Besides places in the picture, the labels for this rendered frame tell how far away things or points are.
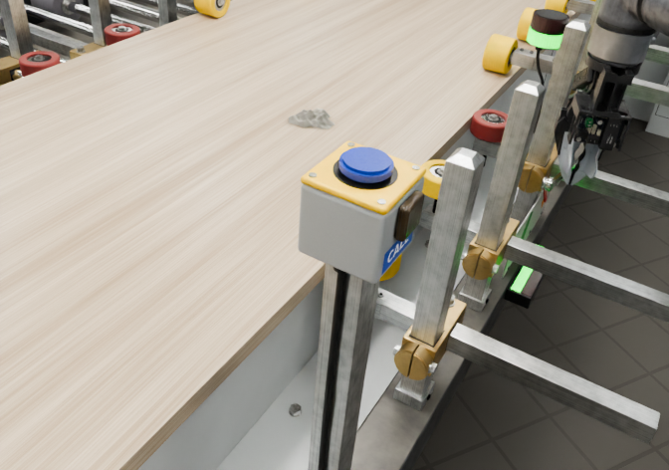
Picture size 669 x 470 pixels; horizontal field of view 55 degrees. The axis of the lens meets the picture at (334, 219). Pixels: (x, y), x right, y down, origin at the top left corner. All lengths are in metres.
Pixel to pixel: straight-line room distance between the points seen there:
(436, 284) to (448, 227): 0.09
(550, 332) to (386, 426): 1.33
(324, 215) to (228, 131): 0.73
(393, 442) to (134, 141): 0.65
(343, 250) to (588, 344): 1.82
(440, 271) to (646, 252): 1.99
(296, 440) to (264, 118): 0.58
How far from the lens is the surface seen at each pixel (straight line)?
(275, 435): 1.04
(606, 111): 0.96
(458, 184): 0.74
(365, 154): 0.48
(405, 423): 0.97
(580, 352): 2.21
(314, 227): 0.48
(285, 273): 0.87
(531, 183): 1.26
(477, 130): 1.31
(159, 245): 0.92
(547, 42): 1.18
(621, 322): 2.38
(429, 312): 0.86
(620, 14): 0.93
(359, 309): 0.53
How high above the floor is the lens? 1.47
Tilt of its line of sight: 36 degrees down
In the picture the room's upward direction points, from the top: 5 degrees clockwise
